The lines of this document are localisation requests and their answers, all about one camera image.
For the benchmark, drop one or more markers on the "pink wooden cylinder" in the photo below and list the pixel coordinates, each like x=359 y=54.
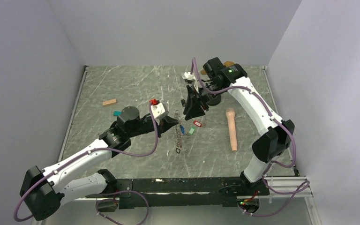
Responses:
x=230 y=115

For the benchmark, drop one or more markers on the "blue key tag with key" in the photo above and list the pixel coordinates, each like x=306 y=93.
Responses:
x=182 y=129

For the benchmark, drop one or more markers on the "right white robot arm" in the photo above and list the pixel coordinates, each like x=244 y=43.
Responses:
x=276 y=144

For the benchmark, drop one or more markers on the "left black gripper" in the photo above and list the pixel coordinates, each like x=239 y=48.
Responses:
x=165 y=124

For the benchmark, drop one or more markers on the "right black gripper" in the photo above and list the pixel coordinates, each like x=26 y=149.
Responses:
x=195 y=109

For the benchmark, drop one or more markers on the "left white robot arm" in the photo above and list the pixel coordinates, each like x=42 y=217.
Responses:
x=44 y=191

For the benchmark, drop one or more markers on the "tan wooden block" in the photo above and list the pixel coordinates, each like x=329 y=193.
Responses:
x=109 y=102

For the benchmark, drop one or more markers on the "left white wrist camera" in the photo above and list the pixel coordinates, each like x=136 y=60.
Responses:
x=159 y=111

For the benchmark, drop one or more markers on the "red key tag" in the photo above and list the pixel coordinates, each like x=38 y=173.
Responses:
x=198 y=124

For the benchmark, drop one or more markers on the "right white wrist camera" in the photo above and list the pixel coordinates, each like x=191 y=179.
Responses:
x=191 y=79

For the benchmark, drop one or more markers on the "black base frame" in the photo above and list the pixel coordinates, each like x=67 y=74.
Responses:
x=224 y=191

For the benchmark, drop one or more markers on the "green key tag with key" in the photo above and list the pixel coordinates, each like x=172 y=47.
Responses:
x=191 y=131

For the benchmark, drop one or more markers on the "teal block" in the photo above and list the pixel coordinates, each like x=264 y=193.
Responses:
x=117 y=113

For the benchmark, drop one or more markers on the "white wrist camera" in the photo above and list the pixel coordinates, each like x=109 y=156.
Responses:
x=159 y=111
x=191 y=79

